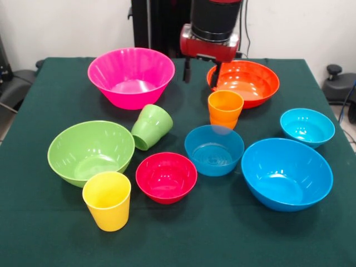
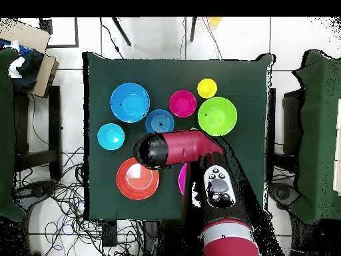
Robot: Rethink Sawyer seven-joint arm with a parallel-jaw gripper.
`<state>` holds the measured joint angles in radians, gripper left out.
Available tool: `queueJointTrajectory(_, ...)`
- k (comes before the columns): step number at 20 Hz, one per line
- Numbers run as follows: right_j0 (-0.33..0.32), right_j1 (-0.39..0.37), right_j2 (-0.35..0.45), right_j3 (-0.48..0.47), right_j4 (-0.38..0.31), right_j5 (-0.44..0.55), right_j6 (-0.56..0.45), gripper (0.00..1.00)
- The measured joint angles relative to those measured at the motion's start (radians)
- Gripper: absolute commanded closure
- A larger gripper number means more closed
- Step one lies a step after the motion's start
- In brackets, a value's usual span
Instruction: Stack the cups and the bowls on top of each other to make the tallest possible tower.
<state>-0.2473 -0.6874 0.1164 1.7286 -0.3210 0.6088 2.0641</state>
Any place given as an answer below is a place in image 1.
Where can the large pink bowl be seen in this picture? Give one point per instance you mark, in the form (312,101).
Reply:
(130,91)

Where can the small turquoise bowl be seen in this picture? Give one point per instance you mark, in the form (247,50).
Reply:
(307,128)

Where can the orange cup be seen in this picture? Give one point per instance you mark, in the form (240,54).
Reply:
(225,111)

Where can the dark equipment box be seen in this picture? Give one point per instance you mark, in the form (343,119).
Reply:
(4,64)

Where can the orange-red bowl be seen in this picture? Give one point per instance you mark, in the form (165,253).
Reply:
(250,83)

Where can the large blue bowl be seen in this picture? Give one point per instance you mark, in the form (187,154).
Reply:
(286,178)

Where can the green bowl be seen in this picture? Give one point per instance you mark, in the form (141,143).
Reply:
(89,153)

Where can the small red bowl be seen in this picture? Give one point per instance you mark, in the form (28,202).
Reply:
(167,178)

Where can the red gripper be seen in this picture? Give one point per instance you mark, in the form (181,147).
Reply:
(208,50)

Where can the ribbed blue bowl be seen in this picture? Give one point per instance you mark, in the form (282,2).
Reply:
(214,157)

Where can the green cup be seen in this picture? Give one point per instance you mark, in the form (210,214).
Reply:
(151,128)

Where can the yellow cup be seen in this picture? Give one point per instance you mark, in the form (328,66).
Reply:
(107,211)

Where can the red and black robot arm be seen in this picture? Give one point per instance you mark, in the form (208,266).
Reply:
(214,16)

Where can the black pedestal foot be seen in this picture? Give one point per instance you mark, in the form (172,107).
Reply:
(19,83)
(339,86)

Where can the dark green table cloth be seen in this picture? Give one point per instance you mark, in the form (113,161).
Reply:
(178,236)

